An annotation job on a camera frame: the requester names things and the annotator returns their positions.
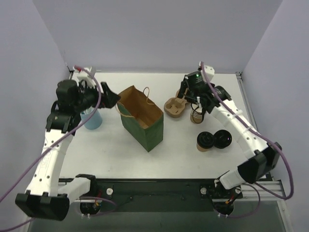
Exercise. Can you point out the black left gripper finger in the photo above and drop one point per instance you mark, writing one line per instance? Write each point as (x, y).
(109, 104)
(108, 95)

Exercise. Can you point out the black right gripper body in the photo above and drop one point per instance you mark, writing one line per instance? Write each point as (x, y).
(193, 98)

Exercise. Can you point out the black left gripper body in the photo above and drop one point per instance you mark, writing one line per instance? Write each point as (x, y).
(101, 96)

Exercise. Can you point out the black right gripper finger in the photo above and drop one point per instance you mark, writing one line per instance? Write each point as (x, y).
(182, 89)
(190, 98)

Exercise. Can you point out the brown pulp cup carrier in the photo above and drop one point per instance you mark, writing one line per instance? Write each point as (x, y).
(175, 107)

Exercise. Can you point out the green paper bag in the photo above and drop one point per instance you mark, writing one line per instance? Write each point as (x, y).
(141, 117)

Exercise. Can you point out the black plastic cup lid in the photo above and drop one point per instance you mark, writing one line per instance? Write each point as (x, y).
(205, 140)

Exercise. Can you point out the brown paper coffee cup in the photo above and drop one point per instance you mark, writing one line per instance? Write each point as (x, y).
(201, 148)

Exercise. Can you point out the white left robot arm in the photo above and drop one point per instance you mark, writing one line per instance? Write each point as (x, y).
(43, 198)

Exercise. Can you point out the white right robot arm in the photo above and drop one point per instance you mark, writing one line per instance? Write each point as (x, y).
(259, 156)

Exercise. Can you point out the stack of paper cups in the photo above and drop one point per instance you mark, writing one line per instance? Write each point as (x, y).
(197, 114)

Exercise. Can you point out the blue straw holder cup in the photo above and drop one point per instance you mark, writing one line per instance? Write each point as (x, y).
(94, 122)

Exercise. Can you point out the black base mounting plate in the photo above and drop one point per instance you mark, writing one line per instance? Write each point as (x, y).
(160, 195)

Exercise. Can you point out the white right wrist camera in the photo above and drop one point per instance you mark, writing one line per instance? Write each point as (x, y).
(207, 71)

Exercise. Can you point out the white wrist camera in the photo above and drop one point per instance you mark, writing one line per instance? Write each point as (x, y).
(207, 71)
(82, 75)

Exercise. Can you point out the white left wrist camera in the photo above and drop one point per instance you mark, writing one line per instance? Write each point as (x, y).
(82, 75)

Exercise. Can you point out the aluminium frame rail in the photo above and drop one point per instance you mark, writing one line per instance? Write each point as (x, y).
(268, 182)

